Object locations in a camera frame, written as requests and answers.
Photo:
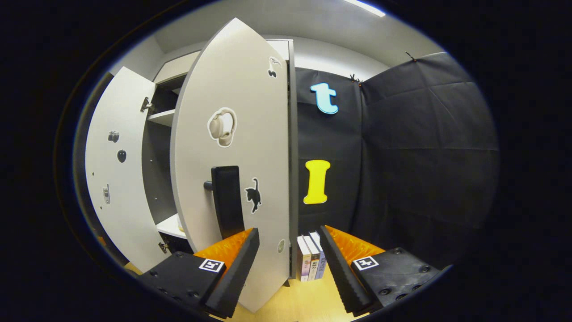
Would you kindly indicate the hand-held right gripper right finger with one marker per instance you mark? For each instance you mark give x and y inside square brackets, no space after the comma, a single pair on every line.
[337,268]

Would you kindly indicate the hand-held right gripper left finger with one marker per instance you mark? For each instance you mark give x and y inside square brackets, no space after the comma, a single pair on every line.
[239,273]

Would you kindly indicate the white grey shoe cabinet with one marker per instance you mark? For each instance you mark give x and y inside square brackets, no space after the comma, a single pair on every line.
[156,179]

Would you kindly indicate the white cabinet door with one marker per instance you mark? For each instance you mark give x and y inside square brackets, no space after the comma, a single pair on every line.
[250,89]
[129,192]

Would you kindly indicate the metal door hinge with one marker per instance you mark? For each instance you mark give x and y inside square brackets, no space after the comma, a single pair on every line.
[146,105]
[163,247]

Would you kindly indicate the white cabinet shelf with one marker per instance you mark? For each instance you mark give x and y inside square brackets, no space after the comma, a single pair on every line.
[163,117]
[172,226]

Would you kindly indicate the blue book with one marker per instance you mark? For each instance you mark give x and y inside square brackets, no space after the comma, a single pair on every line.
[321,255]

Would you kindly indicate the long ceiling light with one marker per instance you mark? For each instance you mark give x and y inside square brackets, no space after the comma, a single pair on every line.
[364,7]

